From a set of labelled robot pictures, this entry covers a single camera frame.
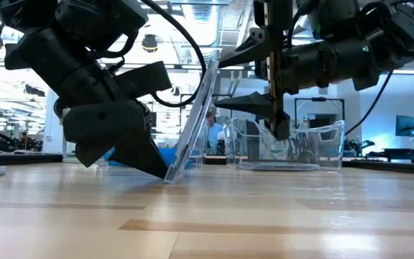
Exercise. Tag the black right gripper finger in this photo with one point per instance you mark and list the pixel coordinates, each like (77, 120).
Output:
(246, 50)
(246, 104)

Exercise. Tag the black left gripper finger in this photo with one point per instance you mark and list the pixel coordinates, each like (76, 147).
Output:
(138, 154)

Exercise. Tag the background black robot arm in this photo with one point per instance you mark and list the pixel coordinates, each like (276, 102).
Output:
(358, 145)

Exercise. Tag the person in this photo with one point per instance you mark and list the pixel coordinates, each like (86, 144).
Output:
(214, 133)

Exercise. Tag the clear plastic bin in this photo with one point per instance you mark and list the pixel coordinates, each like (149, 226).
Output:
(338, 140)
(200, 144)

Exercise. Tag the ribbed silver ceiling duct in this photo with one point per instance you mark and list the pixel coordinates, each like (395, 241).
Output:
(203, 14)

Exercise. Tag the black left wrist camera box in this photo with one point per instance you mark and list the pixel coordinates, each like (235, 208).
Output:
(146, 79)

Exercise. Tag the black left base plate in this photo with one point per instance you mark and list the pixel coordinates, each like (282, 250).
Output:
(20, 159)

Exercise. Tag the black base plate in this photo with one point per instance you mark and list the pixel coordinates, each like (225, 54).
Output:
(390, 167)
(20, 159)

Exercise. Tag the wall monitor screen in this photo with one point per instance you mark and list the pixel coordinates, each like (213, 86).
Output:
(405, 126)

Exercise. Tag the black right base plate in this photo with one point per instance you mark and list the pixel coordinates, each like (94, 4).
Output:
(390, 167)

